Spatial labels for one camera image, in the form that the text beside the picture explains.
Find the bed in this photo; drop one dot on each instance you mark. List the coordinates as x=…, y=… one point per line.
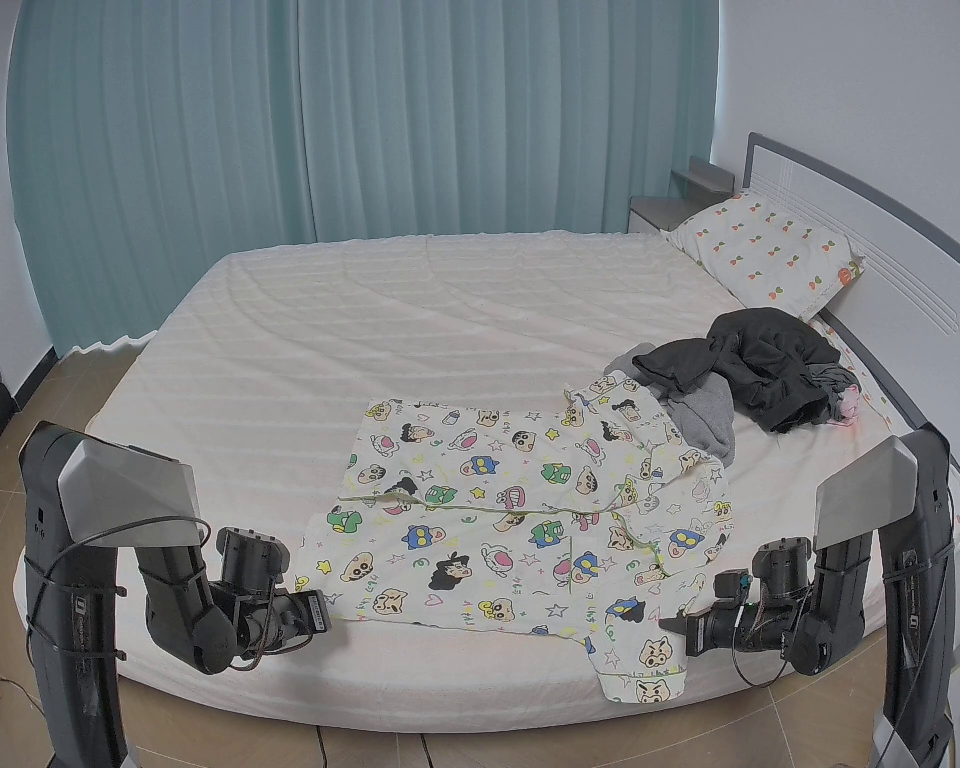
x=450, y=322

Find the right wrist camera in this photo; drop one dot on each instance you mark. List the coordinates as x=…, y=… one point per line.
x=731, y=585

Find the grey bedside table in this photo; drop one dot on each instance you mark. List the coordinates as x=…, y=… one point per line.
x=660, y=214

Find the dark grey garment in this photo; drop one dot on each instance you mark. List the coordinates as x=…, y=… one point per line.
x=829, y=379

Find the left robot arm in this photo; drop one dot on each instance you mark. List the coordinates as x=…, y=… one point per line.
x=180, y=607

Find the white printed pillow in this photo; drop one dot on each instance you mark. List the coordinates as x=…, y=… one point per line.
x=765, y=247

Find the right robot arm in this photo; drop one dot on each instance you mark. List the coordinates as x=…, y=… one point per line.
x=922, y=562

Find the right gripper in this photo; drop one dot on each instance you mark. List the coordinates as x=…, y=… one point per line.
x=716, y=631

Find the white printed pyjama top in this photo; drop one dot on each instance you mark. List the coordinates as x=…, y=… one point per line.
x=510, y=525

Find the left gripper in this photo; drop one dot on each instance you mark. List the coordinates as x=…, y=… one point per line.
x=315, y=611

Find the black garment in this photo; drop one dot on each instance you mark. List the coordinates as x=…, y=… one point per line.
x=765, y=360

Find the pink garment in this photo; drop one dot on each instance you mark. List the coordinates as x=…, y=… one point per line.
x=849, y=405

